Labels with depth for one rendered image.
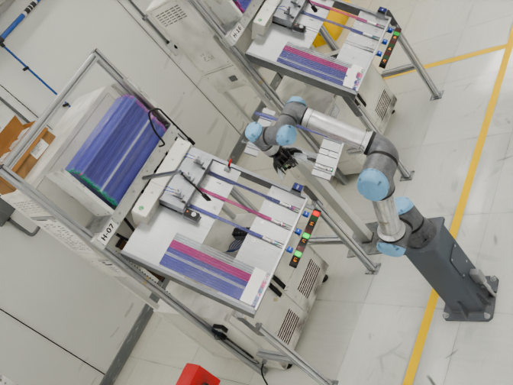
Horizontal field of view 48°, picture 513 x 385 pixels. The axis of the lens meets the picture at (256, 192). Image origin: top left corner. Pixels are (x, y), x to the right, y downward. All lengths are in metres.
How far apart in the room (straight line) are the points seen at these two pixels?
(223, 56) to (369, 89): 1.08
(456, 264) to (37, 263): 2.78
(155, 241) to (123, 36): 2.37
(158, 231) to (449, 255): 1.38
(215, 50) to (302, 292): 1.57
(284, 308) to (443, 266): 1.02
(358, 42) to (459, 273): 1.64
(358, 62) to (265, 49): 0.57
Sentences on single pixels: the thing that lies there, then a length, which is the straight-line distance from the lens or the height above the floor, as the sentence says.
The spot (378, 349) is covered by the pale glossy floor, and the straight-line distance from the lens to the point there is 3.21.
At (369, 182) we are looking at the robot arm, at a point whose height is 1.15.
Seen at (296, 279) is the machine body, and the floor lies 0.27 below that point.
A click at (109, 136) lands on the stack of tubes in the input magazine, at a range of 2.85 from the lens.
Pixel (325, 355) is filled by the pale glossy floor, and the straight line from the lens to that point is 3.37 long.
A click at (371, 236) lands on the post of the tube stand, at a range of 3.66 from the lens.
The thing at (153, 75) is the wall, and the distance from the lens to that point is 4.94.
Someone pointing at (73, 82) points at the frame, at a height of 1.89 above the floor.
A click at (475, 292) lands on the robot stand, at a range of 2.96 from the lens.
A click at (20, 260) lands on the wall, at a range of 4.25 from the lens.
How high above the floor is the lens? 2.43
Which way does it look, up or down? 31 degrees down
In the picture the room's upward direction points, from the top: 44 degrees counter-clockwise
